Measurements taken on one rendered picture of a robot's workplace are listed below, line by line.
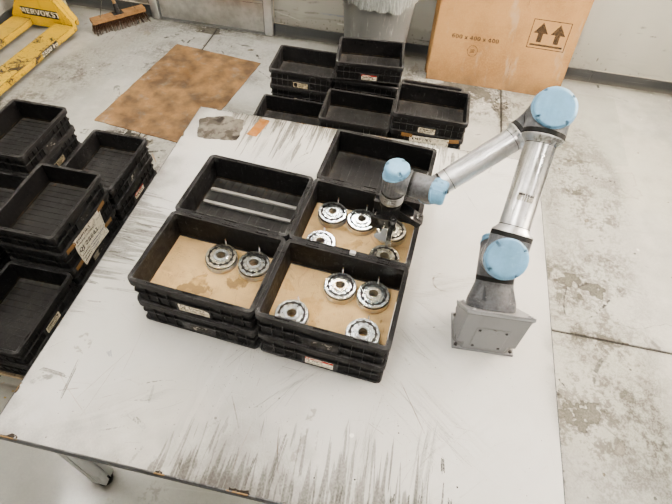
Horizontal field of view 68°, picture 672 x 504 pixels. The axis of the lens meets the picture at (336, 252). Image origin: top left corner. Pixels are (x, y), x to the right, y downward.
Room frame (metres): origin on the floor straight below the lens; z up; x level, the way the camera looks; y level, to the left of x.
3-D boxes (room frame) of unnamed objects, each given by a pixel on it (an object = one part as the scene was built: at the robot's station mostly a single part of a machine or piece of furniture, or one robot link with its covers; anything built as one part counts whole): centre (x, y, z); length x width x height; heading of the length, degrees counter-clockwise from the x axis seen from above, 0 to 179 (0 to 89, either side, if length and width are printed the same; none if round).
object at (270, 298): (0.84, 0.00, 0.87); 0.40 x 0.30 x 0.11; 78
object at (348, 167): (1.43, -0.13, 0.87); 0.40 x 0.30 x 0.11; 78
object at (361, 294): (0.88, -0.13, 0.86); 0.10 x 0.10 x 0.01
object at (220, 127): (1.86, 0.58, 0.71); 0.22 x 0.19 x 0.01; 82
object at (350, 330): (0.74, -0.10, 0.86); 0.10 x 0.10 x 0.01
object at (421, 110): (2.35, -0.46, 0.37); 0.40 x 0.30 x 0.45; 81
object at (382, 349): (0.84, 0.00, 0.92); 0.40 x 0.30 x 0.02; 78
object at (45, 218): (1.44, 1.25, 0.37); 0.40 x 0.30 x 0.45; 171
